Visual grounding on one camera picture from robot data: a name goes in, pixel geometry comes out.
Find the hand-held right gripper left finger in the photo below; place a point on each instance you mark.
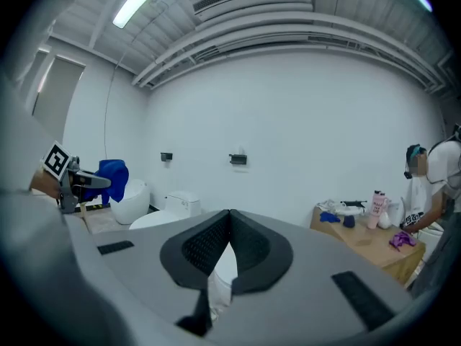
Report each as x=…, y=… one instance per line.
x=144, y=258

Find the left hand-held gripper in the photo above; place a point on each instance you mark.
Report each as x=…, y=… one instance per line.
x=55, y=160

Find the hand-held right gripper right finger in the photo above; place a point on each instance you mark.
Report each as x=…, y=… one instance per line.
x=317, y=265

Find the blue wiping cloth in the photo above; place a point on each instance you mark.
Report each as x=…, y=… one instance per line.
x=115, y=178

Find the person's left forearm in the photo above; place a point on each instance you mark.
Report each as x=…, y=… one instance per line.
x=45, y=184

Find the white egg-shaped toilet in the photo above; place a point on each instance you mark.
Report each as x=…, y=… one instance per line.
x=131, y=202

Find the white toilet with tank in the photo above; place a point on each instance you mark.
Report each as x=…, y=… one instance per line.
x=182, y=204

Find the white flat-lid toilet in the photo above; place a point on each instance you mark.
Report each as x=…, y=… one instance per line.
x=221, y=283

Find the small blue cloth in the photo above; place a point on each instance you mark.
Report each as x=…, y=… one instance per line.
x=329, y=217

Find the large cardboard box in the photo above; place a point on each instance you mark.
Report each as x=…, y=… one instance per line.
x=363, y=243

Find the black pouch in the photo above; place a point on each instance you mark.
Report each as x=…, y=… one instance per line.
x=349, y=222

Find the white crumpled cloth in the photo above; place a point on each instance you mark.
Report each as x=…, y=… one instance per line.
x=329, y=205

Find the black metal tool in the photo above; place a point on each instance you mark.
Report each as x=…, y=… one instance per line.
x=354, y=203

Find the pink tumbler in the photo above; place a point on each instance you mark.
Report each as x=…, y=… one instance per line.
x=376, y=211

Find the white plastic bag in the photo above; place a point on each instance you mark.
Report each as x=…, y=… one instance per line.
x=385, y=221

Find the purple cloth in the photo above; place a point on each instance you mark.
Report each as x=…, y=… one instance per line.
x=401, y=240

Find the grey window blind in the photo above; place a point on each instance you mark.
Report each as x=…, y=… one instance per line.
x=59, y=96
x=34, y=72

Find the person's grey sweatshirt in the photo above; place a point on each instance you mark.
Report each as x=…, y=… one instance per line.
x=32, y=265

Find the long ceiling light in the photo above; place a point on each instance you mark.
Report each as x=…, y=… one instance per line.
x=135, y=4

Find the white ceiling pipes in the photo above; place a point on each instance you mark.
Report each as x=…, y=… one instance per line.
x=288, y=38

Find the black wall holder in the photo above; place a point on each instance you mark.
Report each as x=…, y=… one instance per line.
x=237, y=159
x=166, y=156

